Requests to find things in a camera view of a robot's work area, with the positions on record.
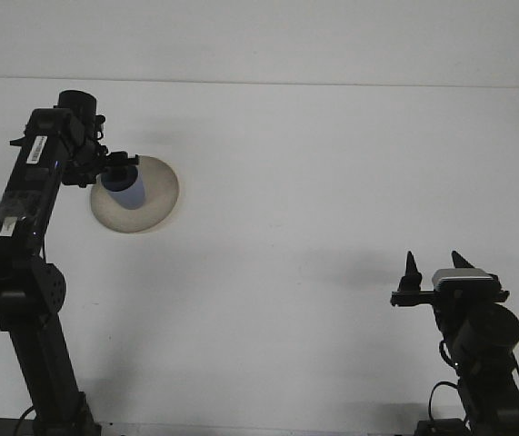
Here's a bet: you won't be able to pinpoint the pale blue cup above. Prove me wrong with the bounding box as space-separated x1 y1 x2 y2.
98 163 145 211

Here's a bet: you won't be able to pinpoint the pale round plate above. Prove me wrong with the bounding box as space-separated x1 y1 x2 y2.
89 154 181 235

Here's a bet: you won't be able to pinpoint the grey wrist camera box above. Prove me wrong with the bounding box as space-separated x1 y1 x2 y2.
430 266 501 297

